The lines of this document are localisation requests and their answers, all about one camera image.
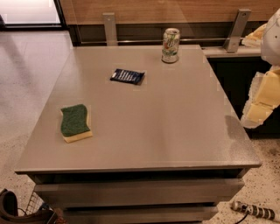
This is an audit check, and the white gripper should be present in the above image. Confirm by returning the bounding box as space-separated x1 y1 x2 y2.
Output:
241 9 280 129

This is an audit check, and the white green 7up can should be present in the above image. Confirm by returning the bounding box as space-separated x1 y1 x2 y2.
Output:
162 28 180 63

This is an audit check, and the grey drawer cabinet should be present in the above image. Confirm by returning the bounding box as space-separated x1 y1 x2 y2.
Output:
16 45 260 224

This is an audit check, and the dark blue snack packet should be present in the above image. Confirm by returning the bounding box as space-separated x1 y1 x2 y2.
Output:
110 68 144 85

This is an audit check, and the black white power strip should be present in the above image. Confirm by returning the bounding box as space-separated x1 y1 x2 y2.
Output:
231 201 280 222

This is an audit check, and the green yellow scrub sponge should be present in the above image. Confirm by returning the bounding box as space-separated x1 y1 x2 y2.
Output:
60 104 93 143

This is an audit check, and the dark brown bag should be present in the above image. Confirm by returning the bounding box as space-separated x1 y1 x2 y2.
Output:
0 189 57 224

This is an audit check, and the right metal wall bracket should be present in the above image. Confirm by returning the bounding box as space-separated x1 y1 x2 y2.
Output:
223 9 251 53

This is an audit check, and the metal wall bracket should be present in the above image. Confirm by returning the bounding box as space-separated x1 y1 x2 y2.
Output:
223 9 251 53
102 12 118 46

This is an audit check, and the left metal wall bracket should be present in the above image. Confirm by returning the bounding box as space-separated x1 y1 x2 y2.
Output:
102 12 118 46

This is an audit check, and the wire mesh basket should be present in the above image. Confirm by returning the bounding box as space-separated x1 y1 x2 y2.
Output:
25 192 47 215

